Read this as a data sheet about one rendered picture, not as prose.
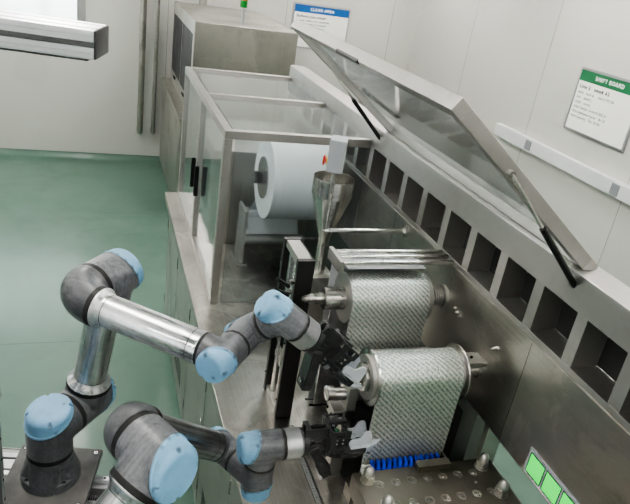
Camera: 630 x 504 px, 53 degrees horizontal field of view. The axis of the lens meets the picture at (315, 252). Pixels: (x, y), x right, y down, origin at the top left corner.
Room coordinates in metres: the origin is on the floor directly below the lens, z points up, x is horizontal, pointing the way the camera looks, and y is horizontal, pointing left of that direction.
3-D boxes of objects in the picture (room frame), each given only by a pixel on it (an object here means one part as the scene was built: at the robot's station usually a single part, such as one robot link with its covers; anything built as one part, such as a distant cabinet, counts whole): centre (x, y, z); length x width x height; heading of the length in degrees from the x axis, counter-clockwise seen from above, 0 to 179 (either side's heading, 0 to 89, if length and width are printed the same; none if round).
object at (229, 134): (2.80, 0.34, 1.25); 1.19 x 0.57 x 0.70; 21
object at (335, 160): (1.86, -0.01, 1.66); 0.07 x 0.07 x 0.10; 87
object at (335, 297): (1.56, -0.07, 1.33); 0.06 x 0.06 x 0.06; 21
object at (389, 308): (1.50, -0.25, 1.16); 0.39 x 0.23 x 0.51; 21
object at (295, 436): (1.21, -0.02, 1.11); 0.08 x 0.05 x 0.08; 21
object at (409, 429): (1.32, -0.32, 1.11); 0.23 x 0.01 x 0.18; 111
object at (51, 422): (1.27, 0.61, 0.98); 0.13 x 0.12 x 0.14; 162
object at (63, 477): (1.27, 0.61, 0.87); 0.15 x 0.15 x 0.10
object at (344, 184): (2.05, -0.02, 1.50); 0.14 x 0.14 x 0.06
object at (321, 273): (2.05, -0.02, 1.18); 0.14 x 0.14 x 0.57
